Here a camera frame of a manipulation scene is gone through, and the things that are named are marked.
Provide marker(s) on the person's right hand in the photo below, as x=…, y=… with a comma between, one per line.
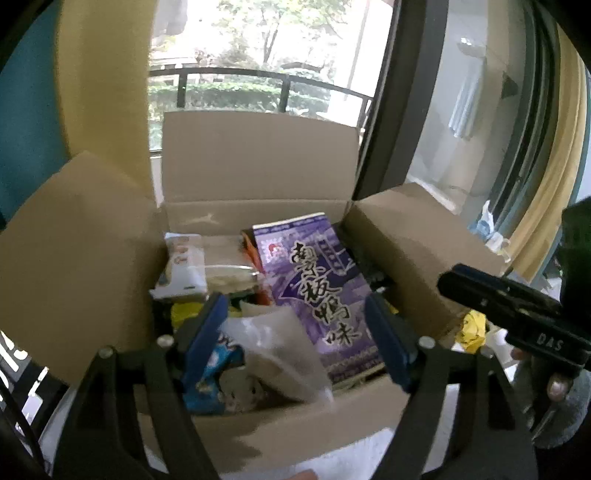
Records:
x=559, y=385

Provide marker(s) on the purple snack packet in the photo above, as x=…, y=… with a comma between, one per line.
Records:
x=318, y=295

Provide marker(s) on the tablet with clock display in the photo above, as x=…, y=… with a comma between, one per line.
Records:
x=23, y=383

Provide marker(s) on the yellow chip bag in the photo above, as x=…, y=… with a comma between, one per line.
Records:
x=182, y=316

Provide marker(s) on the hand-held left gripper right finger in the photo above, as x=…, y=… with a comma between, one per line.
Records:
x=388, y=341

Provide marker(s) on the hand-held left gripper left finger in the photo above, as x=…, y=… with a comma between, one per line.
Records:
x=205, y=337

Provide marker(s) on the tissue pack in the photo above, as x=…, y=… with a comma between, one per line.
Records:
x=491, y=230

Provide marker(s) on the yellow curtain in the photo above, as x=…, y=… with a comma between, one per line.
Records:
x=106, y=92
x=554, y=161

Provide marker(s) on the clear plastic snack packet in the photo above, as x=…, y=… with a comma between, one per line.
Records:
x=281, y=350

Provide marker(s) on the cardboard box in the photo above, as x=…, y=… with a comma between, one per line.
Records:
x=92, y=258

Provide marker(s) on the blue cartoon snack packet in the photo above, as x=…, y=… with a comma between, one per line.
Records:
x=217, y=387

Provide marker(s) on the person's left hand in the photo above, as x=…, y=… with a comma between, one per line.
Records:
x=300, y=475

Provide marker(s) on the white and blue snack packet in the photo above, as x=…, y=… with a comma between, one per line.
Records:
x=182, y=267

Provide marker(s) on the orange snack packet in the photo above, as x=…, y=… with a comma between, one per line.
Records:
x=253, y=251

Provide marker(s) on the black balcony railing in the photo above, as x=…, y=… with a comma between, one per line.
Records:
x=240, y=71

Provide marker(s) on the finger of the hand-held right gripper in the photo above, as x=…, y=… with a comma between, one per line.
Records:
x=498, y=290

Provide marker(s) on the crumpled yellow packet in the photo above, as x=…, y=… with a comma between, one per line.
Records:
x=473, y=332

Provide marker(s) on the dark window frame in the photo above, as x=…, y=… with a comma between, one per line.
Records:
x=401, y=92

